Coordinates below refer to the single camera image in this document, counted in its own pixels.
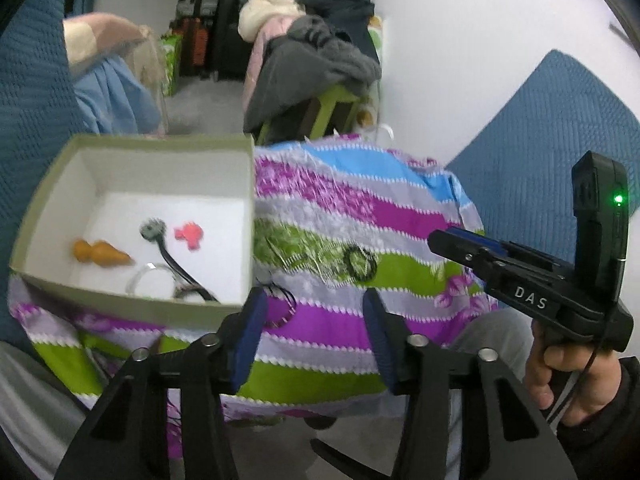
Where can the clear plastic bag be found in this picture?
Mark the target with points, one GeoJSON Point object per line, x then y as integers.
{"type": "Point", "coordinates": [155, 70]}

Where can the person's right forearm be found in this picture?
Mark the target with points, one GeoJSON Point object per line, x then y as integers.
{"type": "Point", "coordinates": [605, 435]}

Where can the green shopping bag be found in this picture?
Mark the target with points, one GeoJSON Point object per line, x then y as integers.
{"type": "Point", "coordinates": [172, 62]}

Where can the navy jacket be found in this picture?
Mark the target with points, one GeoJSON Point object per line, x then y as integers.
{"type": "Point", "coordinates": [335, 0]}

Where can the white cardboard box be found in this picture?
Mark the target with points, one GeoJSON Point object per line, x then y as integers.
{"type": "Point", "coordinates": [150, 210]}

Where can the colourful striped floral cloth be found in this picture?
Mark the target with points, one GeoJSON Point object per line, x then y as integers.
{"type": "Point", "coordinates": [320, 320]}

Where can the person's right hand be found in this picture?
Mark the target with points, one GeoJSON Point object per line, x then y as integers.
{"type": "Point", "coordinates": [565, 375]}

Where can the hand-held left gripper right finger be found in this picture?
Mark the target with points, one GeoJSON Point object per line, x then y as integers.
{"type": "Point", "coordinates": [380, 340]}

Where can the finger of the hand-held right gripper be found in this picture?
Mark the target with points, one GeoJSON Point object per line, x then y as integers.
{"type": "Point", "coordinates": [460, 252]}
{"type": "Point", "coordinates": [492, 246]}

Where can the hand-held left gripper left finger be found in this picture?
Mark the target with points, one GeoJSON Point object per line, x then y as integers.
{"type": "Point", "coordinates": [245, 340]}

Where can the green plastic stool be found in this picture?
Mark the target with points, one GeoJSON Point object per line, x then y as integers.
{"type": "Point", "coordinates": [320, 110]}

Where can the pink charm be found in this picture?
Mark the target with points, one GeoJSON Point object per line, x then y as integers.
{"type": "Point", "coordinates": [189, 234]}

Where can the grey fleece garment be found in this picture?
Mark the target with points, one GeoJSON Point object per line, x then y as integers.
{"type": "Point", "coordinates": [310, 65]}

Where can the pink and cream quilt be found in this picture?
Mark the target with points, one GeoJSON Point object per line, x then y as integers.
{"type": "Point", "coordinates": [100, 35]}

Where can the person's left leg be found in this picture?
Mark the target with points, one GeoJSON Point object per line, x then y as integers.
{"type": "Point", "coordinates": [35, 410]}

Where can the light blue bed sheet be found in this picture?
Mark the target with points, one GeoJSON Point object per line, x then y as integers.
{"type": "Point", "coordinates": [120, 100]}

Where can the clear plastic bangle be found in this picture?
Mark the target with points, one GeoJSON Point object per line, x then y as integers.
{"type": "Point", "coordinates": [150, 266]}

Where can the red and black suitcase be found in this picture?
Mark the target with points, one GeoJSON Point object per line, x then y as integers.
{"type": "Point", "coordinates": [192, 45]}

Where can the cream plush garment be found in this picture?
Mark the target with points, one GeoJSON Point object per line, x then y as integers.
{"type": "Point", "coordinates": [267, 7]}

